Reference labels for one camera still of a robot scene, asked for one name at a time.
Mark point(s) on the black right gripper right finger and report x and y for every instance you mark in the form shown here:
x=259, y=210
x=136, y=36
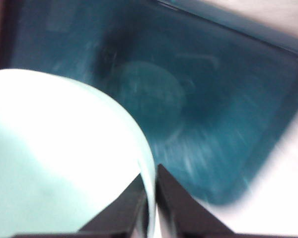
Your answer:
x=186, y=210

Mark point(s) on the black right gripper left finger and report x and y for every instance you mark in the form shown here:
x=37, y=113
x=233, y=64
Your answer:
x=119, y=213

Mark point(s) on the teal ribbed bowl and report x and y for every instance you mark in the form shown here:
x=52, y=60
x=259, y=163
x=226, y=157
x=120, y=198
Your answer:
x=52, y=148

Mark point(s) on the dark rectangular tray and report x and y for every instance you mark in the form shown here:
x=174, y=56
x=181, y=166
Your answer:
x=213, y=99

